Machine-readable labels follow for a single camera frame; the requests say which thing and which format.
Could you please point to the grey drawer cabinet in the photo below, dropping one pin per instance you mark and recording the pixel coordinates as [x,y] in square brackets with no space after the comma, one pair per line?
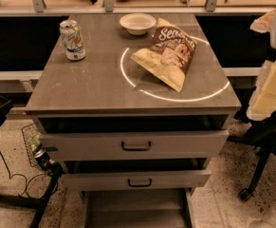
[107,92]

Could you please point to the grey drawer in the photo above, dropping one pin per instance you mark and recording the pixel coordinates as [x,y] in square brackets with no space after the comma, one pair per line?
[136,180]
[134,146]
[157,208]

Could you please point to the white ceramic bowl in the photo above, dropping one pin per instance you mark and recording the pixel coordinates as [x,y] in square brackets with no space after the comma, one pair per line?
[137,23]

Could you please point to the dark can in basket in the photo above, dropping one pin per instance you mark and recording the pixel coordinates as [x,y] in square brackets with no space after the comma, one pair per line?
[43,159]

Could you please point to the black stand left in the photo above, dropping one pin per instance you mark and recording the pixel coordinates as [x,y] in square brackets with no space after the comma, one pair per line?
[37,204]

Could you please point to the grey middle drawer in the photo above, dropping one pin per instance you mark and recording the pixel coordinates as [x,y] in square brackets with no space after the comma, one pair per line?
[136,180]

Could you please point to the wire mesh basket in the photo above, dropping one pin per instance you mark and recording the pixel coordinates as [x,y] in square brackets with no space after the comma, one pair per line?
[31,137]

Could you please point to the grey top drawer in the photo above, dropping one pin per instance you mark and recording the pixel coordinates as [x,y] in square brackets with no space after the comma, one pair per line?
[134,146]

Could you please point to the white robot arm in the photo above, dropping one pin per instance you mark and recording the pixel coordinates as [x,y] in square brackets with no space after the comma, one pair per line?
[263,99]

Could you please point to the green white soda can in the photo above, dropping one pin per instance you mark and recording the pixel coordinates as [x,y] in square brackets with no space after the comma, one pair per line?
[72,40]

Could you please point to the grey bottom drawer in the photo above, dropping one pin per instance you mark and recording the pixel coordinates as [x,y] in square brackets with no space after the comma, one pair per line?
[157,208]

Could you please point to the black office chair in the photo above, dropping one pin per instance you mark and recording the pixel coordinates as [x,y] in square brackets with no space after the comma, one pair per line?
[261,135]

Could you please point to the brown yellow chip bag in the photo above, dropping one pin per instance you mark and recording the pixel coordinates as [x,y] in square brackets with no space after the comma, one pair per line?
[169,56]

